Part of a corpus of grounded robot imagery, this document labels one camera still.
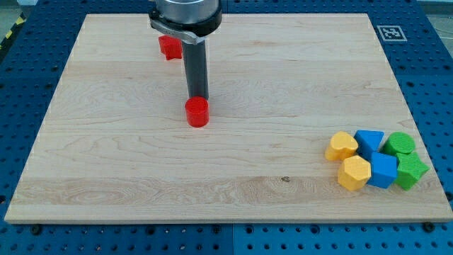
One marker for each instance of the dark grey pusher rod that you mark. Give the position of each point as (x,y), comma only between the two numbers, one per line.
(195,63)

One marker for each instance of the red cylinder block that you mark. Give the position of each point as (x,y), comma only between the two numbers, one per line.
(197,111)

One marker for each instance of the yellow hexagon block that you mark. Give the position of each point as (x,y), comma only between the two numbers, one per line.
(354,173)

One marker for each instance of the red star block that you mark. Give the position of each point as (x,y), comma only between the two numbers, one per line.
(170,47)

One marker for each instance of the wooden board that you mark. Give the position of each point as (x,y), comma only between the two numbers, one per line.
(115,146)

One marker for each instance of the yellow heart block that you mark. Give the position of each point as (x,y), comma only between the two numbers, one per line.
(341,146)

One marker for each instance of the blue triangle block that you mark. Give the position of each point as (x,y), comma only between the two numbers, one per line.
(368,142)

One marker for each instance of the white fiducial marker tag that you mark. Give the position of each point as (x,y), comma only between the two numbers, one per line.
(391,33)

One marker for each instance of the blue cube block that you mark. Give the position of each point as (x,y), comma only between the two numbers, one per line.
(384,170)

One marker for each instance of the green cylinder block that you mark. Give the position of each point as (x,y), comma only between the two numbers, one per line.
(398,142)

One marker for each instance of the green star block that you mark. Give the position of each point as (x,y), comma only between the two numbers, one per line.
(410,170)

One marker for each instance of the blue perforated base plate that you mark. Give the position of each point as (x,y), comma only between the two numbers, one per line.
(39,51)

